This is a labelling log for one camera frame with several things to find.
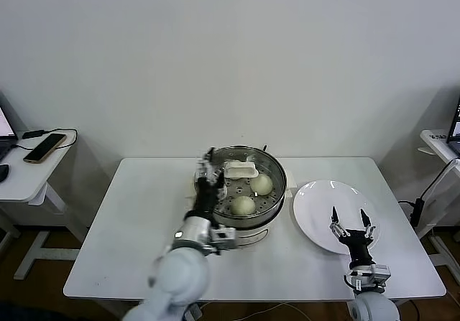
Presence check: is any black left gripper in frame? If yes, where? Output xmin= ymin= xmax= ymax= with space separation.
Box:
xmin=185 ymin=147 xmax=229 ymax=225

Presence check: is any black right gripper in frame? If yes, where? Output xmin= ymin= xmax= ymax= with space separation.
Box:
xmin=329 ymin=206 xmax=377 ymax=266

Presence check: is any round glass pot lid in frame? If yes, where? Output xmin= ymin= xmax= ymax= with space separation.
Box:
xmin=211 ymin=147 xmax=288 ymax=220

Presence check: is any white steamed baozi bun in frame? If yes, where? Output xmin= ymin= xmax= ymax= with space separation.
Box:
xmin=230 ymin=195 xmax=257 ymax=217
xmin=250 ymin=173 xmax=274 ymax=195

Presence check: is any stainless steel steamer basket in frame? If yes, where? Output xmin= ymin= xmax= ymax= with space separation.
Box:
xmin=186 ymin=145 xmax=298 ymax=229

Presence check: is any white round plate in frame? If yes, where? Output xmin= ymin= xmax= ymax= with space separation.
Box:
xmin=293 ymin=180 xmax=382 ymax=256

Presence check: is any white electric cooker base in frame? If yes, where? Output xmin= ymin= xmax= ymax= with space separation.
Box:
xmin=186 ymin=187 xmax=295 ymax=252

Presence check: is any open laptop with dark screen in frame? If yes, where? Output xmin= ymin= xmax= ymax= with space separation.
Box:
xmin=446 ymin=97 xmax=460 ymax=157

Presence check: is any white power strip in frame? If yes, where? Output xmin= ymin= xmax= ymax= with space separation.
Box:
xmin=183 ymin=303 xmax=202 ymax=321

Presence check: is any gold-edged black smartphone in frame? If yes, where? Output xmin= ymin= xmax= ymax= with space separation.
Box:
xmin=22 ymin=132 xmax=68 ymax=164

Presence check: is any open laptop with pale screen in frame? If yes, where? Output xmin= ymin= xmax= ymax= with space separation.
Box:
xmin=0 ymin=90 xmax=19 ymax=161

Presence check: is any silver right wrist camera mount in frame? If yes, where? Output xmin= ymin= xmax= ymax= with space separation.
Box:
xmin=343 ymin=263 xmax=392 ymax=294

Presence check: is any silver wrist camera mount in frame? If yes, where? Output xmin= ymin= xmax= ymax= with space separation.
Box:
xmin=343 ymin=263 xmax=392 ymax=294
xmin=209 ymin=225 xmax=238 ymax=256

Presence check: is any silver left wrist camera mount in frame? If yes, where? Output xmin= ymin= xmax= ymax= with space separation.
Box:
xmin=209 ymin=225 xmax=238 ymax=256

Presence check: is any black cable with inline box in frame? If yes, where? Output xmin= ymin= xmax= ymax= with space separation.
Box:
xmin=397 ymin=158 xmax=460 ymax=229

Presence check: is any black adapter with cable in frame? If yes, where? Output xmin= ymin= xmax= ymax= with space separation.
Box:
xmin=16 ymin=128 xmax=79 ymax=150

